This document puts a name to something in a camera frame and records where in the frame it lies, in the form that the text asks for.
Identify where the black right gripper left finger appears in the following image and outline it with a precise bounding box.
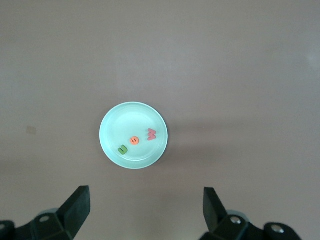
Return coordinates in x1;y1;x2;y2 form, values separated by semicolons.
0;185;91;240

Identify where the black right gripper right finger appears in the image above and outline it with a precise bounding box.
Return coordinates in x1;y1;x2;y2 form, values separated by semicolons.
201;186;302;240

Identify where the red zigzag foam letter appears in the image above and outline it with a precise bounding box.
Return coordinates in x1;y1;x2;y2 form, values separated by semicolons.
146;128;158;142

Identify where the green plate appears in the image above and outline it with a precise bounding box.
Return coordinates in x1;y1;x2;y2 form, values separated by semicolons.
99;101;169;171

